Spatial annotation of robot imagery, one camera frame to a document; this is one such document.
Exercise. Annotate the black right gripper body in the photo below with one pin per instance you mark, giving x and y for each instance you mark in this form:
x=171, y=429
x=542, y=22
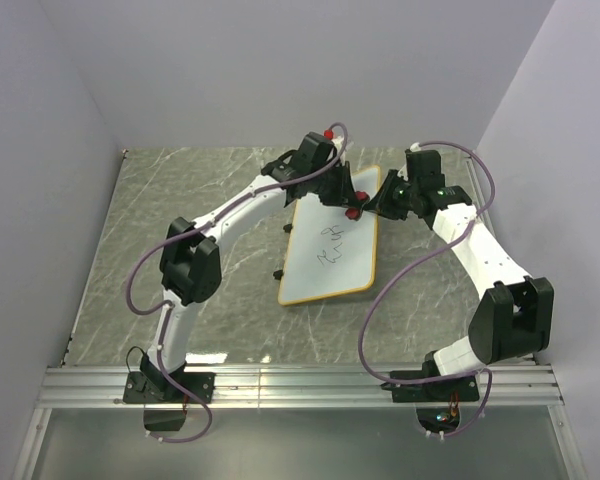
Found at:
x=394, y=198

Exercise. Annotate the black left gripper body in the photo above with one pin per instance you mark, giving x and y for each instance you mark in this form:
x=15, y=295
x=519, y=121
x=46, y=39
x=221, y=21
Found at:
x=331, y=185

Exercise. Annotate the red black whiteboard eraser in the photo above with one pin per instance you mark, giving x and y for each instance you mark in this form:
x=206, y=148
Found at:
x=354, y=211

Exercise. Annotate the yellow framed whiteboard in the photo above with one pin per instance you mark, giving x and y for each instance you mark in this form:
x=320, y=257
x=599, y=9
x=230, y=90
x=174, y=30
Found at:
x=328, y=254

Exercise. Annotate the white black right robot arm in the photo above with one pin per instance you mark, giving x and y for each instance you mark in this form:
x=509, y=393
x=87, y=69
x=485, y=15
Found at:
x=514, y=314

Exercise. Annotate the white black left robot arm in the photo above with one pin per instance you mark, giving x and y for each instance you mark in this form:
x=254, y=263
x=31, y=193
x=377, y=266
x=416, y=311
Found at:
x=190, y=261

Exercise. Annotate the aluminium rail frame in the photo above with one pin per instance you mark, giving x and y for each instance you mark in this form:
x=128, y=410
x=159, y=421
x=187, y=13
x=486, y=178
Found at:
x=266, y=386

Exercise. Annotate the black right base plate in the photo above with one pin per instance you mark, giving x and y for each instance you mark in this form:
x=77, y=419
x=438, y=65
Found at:
x=464, y=390

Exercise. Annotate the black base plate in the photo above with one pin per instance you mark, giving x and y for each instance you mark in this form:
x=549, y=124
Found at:
x=140, y=389
x=464, y=390

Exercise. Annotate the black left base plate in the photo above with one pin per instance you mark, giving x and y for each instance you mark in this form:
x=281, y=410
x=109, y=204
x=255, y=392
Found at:
x=140, y=389

